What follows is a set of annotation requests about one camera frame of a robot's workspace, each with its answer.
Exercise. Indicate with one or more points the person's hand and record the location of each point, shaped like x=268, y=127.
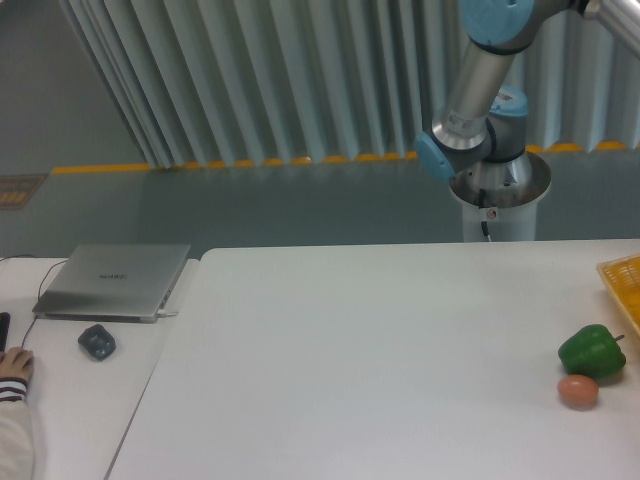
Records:
x=17, y=364

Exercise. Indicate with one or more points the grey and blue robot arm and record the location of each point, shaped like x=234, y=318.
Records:
x=498, y=30

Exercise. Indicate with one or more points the white sleeved forearm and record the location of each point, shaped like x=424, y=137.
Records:
x=17, y=447

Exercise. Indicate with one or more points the green bell pepper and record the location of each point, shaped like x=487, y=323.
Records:
x=593, y=352

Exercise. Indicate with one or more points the black phone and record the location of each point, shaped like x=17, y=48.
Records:
x=5, y=319

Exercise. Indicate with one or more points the silver closed laptop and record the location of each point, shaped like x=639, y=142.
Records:
x=116, y=282

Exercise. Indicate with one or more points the brown egg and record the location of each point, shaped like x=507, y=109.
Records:
x=578, y=390

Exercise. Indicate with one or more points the yellow plastic basket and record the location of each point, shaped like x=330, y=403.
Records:
x=621, y=278

